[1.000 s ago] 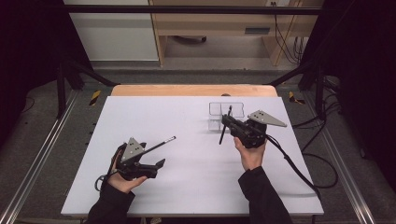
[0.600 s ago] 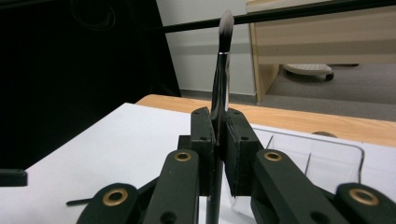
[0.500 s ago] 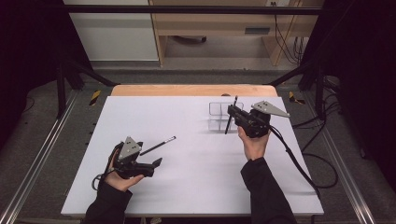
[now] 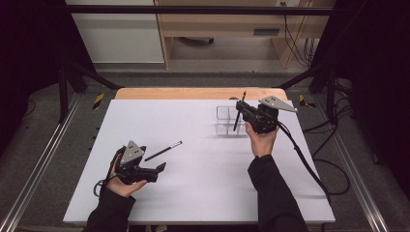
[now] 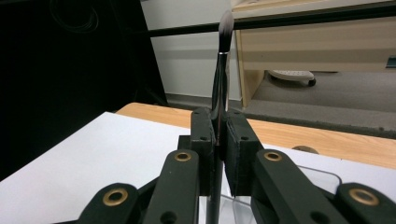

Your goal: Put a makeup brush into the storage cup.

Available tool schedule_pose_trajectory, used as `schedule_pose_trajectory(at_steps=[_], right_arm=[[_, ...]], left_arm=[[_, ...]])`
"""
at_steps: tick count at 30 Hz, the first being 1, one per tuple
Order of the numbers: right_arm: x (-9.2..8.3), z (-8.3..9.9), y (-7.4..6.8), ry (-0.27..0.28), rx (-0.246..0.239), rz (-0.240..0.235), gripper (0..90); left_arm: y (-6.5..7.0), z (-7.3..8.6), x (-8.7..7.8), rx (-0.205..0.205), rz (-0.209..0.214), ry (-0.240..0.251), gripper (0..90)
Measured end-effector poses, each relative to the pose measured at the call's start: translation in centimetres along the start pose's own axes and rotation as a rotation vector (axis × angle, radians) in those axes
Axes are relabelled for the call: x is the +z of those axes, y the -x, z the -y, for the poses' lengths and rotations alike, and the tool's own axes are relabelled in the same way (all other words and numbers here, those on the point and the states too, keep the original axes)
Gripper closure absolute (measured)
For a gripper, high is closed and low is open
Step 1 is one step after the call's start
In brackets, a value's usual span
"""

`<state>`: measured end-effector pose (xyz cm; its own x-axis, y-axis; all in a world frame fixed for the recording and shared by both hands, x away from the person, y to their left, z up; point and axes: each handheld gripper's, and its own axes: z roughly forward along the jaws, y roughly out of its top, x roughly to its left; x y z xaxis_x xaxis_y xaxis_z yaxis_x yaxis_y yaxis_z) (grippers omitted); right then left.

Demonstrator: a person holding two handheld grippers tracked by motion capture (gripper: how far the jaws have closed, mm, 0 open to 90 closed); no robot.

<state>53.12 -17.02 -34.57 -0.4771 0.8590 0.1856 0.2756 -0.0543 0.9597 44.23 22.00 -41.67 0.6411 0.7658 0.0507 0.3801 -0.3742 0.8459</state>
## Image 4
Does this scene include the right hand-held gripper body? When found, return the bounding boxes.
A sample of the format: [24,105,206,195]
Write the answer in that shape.
[249,95,298,134]

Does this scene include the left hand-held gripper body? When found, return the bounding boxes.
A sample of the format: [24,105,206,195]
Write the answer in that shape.
[114,140,147,186]

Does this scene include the black makeup brush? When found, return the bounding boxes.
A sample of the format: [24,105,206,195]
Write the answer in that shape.
[233,90,248,132]

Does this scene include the black pen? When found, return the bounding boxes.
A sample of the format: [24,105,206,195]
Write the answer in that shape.
[144,140,184,162]

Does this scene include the clear acrylic organizer box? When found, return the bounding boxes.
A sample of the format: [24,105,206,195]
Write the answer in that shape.
[216,104,255,137]

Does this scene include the person's right hand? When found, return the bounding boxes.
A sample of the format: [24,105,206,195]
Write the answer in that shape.
[244,121,279,159]

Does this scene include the person's left hand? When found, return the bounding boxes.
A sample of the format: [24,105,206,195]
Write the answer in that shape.
[105,154,148,198]

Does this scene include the white table mat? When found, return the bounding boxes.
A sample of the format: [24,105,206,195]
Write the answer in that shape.
[62,99,337,225]

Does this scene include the black metal stand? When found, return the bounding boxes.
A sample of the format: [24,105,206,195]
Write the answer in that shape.
[57,61,124,124]
[278,61,339,125]

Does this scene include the dark rectangular desk label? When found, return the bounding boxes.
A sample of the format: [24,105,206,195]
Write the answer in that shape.
[253,28,280,37]

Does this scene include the beige wooden desk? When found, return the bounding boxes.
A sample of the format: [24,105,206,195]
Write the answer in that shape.
[154,0,337,71]

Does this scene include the white cabinet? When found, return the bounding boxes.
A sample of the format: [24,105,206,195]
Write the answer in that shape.
[65,0,165,64]

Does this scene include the dark curtain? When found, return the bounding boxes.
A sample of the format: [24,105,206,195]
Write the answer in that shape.
[308,0,410,194]
[0,0,98,156]

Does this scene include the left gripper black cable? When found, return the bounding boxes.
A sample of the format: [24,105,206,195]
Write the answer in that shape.
[93,146,127,198]

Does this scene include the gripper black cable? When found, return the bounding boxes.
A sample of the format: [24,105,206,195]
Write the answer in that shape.
[276,120,333,206]
[93,146,127,198]

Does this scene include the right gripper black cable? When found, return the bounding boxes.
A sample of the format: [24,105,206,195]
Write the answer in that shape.
[276,120,333,206]

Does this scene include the hanging desk cables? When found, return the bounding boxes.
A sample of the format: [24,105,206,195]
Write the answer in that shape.
[282,2,318,68]

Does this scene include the aluminium floor rail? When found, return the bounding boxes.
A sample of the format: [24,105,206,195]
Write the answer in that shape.
[313,96,391,232]
[0,93,81,232]

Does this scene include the black floor cables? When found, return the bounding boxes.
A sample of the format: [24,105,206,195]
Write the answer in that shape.
[303,80,356,197]

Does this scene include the black horizontal frame bar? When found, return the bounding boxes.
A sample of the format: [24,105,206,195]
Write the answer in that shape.
[61,4,337,16]

